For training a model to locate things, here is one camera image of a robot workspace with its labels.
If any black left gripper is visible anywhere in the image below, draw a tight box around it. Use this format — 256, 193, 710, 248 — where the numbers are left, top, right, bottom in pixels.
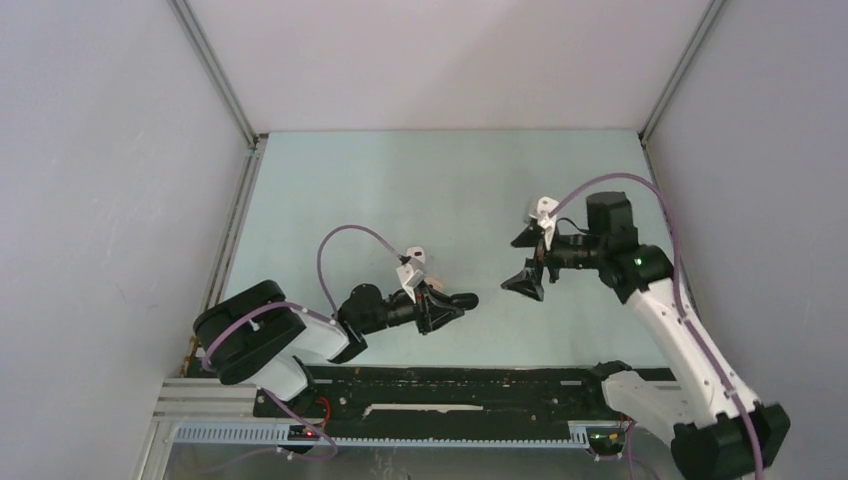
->
359, 278, 463, 334

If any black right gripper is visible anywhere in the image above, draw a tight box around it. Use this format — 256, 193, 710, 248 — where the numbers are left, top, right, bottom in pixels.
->
500, 223, 604, 301

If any black earbud charging case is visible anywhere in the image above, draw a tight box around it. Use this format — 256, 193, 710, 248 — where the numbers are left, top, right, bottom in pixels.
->
449, 293, 479, 311

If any beige earbud charging case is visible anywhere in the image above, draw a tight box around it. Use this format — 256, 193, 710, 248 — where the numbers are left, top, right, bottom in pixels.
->
425, 277, 444, 291

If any white earbud charging case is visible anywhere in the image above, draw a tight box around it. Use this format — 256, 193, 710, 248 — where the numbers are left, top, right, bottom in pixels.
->
406, 246, 426, 262

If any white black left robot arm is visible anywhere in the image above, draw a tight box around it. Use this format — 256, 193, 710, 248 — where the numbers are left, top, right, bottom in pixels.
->
192, 280, 479, 417

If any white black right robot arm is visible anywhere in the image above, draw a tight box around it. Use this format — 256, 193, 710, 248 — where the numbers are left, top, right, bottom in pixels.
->
501, 191, 791, 479

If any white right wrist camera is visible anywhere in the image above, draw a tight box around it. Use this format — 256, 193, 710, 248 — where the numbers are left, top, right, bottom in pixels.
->
527, 196, 560, 250

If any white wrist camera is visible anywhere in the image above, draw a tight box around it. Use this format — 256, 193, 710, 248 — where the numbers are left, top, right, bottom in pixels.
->
527, 196, 560, 250
396, 256, 426, 291

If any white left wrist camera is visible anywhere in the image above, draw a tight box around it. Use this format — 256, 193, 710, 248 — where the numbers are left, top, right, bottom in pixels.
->
396, 256, 426, 291

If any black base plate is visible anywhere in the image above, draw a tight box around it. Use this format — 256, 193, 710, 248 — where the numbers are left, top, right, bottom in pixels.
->
290, 365, 632, 440

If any aluminium corner post left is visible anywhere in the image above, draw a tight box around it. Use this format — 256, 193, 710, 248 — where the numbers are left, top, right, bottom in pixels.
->
167, 0, 259, 149

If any aluminium corner post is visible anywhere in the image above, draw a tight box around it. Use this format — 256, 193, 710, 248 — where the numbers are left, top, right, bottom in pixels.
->
639, 0, 728, 147
167, 0, 259, 149

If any white slotted cable duct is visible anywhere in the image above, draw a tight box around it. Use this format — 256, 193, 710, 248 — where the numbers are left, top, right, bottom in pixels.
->
172, 422, 589, 449

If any aluminium corner post right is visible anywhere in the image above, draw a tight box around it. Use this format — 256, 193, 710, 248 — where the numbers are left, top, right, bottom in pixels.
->
639, 0, 728, 147

